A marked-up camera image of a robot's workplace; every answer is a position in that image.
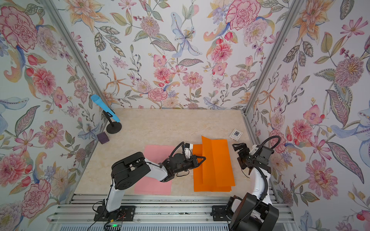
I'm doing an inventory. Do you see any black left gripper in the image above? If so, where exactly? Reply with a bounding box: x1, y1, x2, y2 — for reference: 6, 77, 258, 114
172, 154, 206, 174

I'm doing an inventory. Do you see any white playing card box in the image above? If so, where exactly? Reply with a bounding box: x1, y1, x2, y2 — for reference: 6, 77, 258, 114
229, 129, 243, 141

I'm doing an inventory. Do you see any aluminium corner frame post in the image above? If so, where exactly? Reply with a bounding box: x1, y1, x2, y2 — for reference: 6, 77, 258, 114
243, 0, 304, 115

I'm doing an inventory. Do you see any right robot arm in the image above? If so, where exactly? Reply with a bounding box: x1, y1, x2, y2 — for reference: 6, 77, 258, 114
211, 143, 279, 231

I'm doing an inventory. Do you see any orange paper sheet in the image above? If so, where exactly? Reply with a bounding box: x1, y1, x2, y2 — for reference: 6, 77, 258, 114
193, 144, 232, 192

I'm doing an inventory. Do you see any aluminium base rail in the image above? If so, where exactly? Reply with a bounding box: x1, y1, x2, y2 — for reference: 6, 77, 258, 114
46, 194, 295, 231

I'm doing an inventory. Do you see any left aluminium frame post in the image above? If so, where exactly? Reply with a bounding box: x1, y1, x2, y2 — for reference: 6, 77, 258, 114
40, 0, 105, 100

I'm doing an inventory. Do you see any blue microphone on stand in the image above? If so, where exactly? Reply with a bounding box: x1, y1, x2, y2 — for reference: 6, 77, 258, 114
91, 94, 122, 134

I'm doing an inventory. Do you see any large pink paper sheet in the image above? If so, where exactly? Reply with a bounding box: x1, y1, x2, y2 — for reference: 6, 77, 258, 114
134, 145, 175, 195

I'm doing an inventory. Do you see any purple cube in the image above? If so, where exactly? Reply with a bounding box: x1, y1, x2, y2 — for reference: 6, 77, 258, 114
97, 132, 109, 144

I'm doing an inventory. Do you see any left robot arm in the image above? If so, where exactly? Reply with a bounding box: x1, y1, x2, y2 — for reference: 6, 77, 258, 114
93, 152, 206, 223

